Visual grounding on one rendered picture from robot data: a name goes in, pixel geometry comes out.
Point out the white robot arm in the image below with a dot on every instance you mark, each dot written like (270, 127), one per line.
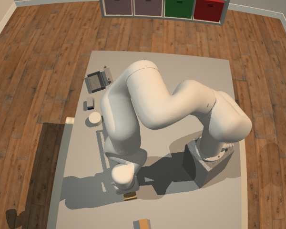
(223, 120)

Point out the grey cylinder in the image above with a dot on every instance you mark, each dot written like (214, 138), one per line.
(95, 119)

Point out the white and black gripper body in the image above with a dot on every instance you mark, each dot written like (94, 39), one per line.
(133, 189)

